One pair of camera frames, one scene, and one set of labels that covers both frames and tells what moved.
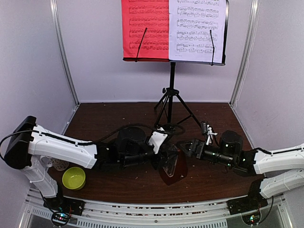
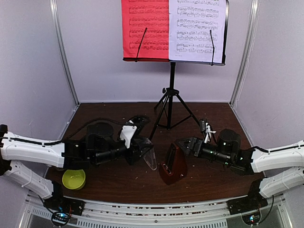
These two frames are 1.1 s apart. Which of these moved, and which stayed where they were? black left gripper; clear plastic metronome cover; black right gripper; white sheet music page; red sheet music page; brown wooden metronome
Moved: black left gripper; clear plastic metronome cover
Stayed: black right gripper; red sheet music page; white sheet music page; brown wooden metronome
